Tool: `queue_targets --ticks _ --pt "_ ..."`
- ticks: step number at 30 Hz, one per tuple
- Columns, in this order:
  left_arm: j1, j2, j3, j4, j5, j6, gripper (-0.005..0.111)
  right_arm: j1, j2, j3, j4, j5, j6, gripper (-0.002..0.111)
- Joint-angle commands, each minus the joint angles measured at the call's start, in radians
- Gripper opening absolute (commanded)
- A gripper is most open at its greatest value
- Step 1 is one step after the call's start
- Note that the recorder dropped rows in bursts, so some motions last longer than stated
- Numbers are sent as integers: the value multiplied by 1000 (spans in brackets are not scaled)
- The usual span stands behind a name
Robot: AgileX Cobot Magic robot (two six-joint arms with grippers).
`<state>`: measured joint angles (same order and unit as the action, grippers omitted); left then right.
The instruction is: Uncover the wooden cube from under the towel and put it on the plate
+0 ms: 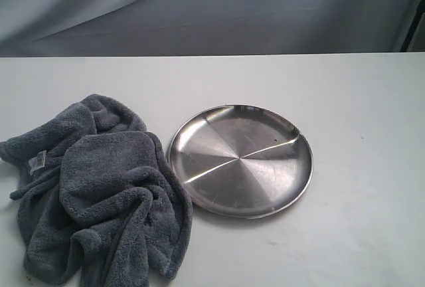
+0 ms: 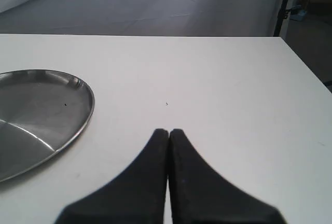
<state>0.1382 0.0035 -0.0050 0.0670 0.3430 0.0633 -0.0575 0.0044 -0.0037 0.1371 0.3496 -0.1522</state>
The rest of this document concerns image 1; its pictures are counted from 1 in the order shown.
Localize grey backdrop curtain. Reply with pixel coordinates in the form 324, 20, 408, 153
1, 0, 417, 57

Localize round stainless steel plate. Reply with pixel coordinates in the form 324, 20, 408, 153
167, 105, 313, 219

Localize grey fleece towel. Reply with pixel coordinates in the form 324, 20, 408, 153
1, 94, 192, 286

